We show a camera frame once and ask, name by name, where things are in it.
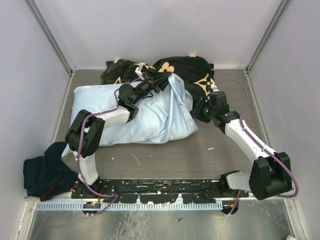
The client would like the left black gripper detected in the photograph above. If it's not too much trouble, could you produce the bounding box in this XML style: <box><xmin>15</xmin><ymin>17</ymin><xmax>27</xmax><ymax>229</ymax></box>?
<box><xmin>131</xmin><ymin>69</ymin><xmax>174</xmax><ymax>106</ymax></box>

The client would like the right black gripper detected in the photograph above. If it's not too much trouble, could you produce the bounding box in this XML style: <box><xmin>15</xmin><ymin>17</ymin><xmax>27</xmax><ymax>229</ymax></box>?
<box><xmin>188</xmin><ymin>96</ymin><xmax>217</xmax><ymax>123</ymax></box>

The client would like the right aluminium frame post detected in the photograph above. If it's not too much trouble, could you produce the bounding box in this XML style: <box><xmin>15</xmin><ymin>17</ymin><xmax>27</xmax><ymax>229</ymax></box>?
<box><xmin>246</xmin><ymin>0</ymin><xmax>293</xmax><ymax>75</ymax></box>

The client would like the black floral patterned cloth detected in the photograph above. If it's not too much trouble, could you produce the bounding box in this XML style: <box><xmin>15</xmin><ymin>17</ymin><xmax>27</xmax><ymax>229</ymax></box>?
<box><xmin>100</xmin><ymin>56</ymin><xmax>215</xmax><ymax>103</ymax></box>

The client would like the aluminium frame post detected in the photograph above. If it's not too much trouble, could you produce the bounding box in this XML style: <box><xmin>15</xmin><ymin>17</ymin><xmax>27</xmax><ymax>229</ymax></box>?
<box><xmin>23</xmin><ymin>0</ymin><xmax>76</xmax><ymax>75</ymax></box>
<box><xmin>246</xmin><ymin>0</ymin><xmax>293</xmax><ymax>75</ymax></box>

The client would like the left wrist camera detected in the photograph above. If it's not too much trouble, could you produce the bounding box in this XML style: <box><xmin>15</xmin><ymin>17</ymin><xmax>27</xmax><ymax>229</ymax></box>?
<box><xmin>135</xmin><ymin>64</ymin><xmax>149</xmax><ymax>80</ymax></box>

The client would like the light blue pillowcase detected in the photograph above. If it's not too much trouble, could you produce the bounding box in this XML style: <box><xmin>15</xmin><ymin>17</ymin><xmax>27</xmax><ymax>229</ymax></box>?
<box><xmin>71</xmin><ymin>73</ymin><xmax>198</xmax><ymax>147</ymax></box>

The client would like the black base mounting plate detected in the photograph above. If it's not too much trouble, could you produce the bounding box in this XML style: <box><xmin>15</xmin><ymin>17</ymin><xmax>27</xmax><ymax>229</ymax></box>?
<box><xmin>71</xmin><ymin>177</ymin><xmax>251</xmax><ymax>205</ymax></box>

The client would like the dark navy cloth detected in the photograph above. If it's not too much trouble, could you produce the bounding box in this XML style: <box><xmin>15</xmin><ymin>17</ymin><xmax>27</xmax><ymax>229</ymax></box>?
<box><xmin>23</xmin><ymin>141</ymin><xmax>78</xmax><ymax>202</ymax></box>

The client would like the left aluminium frame post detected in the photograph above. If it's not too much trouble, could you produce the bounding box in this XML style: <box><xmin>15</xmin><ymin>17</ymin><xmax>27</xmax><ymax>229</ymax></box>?
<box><xmin>23</xmin><ymin>0</ymin><xmax>76</xmax><ymax>75</ymax></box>

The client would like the white slotted cable duct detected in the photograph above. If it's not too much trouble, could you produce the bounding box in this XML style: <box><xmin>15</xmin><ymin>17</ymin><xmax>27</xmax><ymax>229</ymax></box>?
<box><xmin>35</xmin><ymin>200</ymin><xmax>223</xmax><ymax>211</ymax></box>

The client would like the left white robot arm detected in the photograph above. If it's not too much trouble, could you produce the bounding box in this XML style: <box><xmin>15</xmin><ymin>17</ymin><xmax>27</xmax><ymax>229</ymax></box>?
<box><xmin>65</xmin><ymin>69</ymin><xmax>172</xmax><ymax>198</ymax></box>

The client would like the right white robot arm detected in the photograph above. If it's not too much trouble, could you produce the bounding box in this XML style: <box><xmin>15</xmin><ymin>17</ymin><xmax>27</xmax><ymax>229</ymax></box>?
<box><xmin>191</xmin><ymin>91</ymin><xmax>294</xmax><ymax>200</ymax></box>

